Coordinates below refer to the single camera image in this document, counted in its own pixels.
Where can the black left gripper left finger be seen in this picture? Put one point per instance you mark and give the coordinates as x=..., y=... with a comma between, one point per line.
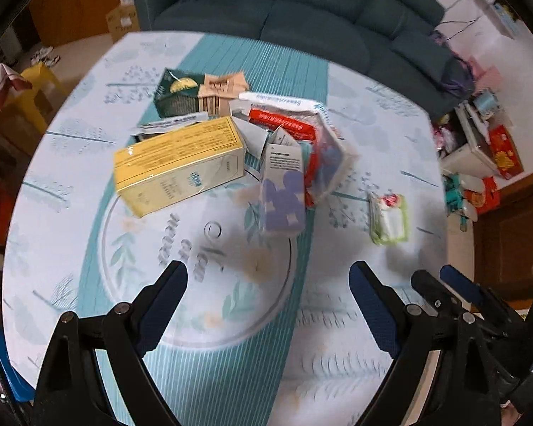
x=130, y=330

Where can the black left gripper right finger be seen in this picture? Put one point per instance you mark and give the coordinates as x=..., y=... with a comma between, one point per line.
x=405, y=332

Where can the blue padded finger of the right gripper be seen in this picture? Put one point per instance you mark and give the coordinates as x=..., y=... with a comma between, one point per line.
x=489, y=304

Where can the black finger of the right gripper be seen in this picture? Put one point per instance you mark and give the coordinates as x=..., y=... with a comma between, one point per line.
x=442, y=300

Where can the yellow cardboard box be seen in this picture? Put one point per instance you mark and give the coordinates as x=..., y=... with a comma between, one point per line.
x=166, y=169

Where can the wooden door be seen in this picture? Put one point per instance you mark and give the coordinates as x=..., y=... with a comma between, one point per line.
x=503, y=241

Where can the teal toy on floor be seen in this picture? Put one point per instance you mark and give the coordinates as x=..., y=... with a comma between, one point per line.
x=457, y=203

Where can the small green white packet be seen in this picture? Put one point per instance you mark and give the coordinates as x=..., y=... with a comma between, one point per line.
x=388, y=218

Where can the blue plastic stool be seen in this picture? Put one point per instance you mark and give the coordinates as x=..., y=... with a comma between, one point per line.
x=21, y=389

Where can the white low side table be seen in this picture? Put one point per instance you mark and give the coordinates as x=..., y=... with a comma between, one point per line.
x=469, y=151

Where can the red gift box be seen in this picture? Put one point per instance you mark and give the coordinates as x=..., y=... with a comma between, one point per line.
x=505, y=154

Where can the purple white carton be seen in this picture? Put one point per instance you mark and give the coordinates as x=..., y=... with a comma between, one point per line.
x=282, y=191

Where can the white red plastic bag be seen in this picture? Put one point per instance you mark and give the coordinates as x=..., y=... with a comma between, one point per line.
x=329, y=156

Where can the teal white tablecloth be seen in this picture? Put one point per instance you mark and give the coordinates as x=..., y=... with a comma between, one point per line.
x=267, y=332

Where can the dark green lemon box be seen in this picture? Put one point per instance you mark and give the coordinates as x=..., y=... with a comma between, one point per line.
x=177, y=93

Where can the yellow plastic chair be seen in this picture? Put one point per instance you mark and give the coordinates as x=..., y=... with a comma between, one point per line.
x=39, y=76

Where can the beige cardboard packet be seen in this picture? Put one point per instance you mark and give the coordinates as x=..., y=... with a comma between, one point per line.
x=216, y=92

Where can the dark green sofa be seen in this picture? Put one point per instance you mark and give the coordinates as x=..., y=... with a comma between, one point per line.
x=395, y=42

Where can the cardboard box on floor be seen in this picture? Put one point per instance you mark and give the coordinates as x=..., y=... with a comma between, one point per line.
x=121, y=21

